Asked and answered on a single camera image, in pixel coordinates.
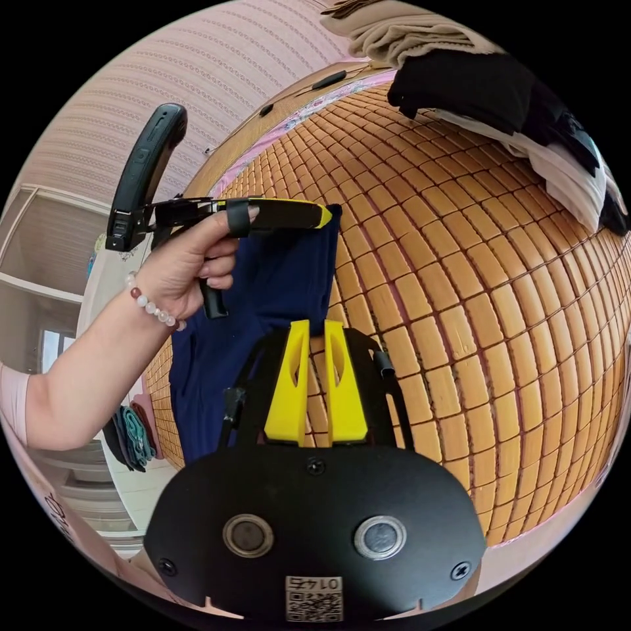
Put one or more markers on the dark blue short sleeve shirt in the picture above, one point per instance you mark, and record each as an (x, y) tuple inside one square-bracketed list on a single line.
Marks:
[(276, 291)]

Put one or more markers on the person's body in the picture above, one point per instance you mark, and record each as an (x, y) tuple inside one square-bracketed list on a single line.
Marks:
[(74, 532)]

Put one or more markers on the bed with woven mat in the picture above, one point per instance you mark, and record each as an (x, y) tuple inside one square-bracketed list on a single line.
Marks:
[(468, 305)]

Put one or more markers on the window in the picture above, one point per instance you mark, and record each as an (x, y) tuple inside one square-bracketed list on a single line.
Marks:
[(53, 349)]

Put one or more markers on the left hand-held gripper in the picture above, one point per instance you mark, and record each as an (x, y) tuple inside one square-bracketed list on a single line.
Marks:
[(286, 217)]

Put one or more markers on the person's left hand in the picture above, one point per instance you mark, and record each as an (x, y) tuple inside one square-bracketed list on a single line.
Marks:
[(182, 266)]

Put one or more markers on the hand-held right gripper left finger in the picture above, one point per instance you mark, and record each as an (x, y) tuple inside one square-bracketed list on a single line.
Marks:
[(288, 394)]

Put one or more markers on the pile of clothes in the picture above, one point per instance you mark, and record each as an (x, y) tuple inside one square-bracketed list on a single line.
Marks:
[(133, 439), (468, 84)]

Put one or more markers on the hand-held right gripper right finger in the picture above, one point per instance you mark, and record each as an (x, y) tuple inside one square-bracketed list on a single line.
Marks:
[(345, 399)]

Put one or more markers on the person's left forearm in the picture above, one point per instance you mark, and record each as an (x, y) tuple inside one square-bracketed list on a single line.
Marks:
[(93, 374)]

